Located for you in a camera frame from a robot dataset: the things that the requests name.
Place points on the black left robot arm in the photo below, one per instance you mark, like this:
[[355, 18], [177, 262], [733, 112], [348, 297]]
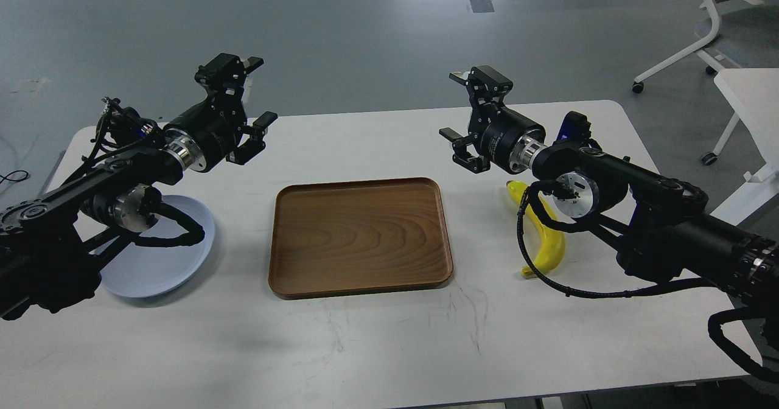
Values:
[[55, 246]]

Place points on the white office chair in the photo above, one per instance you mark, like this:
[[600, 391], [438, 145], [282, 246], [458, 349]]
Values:
[[735, 34]]

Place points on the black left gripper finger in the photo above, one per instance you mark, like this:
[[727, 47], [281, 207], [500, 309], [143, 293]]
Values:
[[255, 144], [226, 71]]

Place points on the yellow banana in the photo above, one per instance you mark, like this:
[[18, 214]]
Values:
[[551, 248]]

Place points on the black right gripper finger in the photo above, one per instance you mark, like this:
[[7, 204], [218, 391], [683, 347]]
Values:
[[486, 87], [461, 155]]

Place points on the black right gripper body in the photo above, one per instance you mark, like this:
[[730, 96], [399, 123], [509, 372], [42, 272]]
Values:
[[499, 133]]

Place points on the white side table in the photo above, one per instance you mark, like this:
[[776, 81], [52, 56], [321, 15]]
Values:
[[753, 95]]

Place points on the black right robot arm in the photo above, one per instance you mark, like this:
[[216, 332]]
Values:
[[656, 225]]

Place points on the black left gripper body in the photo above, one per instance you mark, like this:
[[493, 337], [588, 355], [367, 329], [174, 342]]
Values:
[[211, 128]]

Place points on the light blue plate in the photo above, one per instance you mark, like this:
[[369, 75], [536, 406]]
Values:
[[145, 272]]

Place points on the brown wooden tray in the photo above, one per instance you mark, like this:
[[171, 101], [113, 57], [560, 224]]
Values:
[[349, 238]]

